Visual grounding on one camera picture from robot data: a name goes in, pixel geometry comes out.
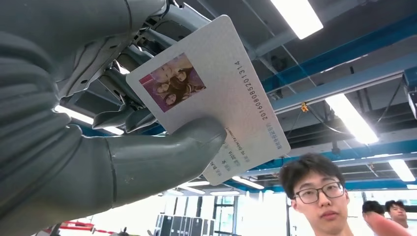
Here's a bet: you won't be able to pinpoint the white photo ID card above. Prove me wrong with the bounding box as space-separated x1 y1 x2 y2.
126 14 291 186

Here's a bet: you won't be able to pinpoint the background person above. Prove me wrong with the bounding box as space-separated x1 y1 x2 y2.
385 199 410 229
362 200 386 217

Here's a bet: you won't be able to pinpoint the fluorescent ceiling light panel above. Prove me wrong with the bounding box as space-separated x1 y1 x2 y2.
232 176 265 190
388 159 417 182
270 0 324 40
55 105 124 136
326 93 379 145

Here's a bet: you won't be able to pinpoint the black framed eyeglasses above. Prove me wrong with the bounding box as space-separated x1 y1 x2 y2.
293 181 345 205

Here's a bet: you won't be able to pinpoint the red barrier belt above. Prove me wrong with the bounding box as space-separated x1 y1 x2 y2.
61 221 115 235

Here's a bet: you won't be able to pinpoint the dark storage cabinets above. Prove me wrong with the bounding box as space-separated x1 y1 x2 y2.
154 214 216 236

